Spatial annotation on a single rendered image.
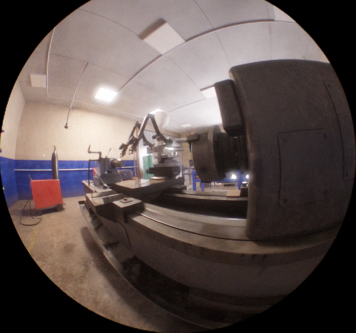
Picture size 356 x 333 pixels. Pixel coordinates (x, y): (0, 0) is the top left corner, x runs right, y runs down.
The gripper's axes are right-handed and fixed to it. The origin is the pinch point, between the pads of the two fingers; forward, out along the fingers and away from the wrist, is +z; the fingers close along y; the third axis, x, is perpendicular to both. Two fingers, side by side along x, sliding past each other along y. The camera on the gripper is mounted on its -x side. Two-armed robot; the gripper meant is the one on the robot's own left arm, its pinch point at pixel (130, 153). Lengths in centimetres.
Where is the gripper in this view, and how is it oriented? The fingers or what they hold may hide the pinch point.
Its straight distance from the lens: 145.6
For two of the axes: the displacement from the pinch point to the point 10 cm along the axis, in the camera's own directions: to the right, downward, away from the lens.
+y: 7.0, -1.0, -7.1
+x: 6.5, 5.0, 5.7
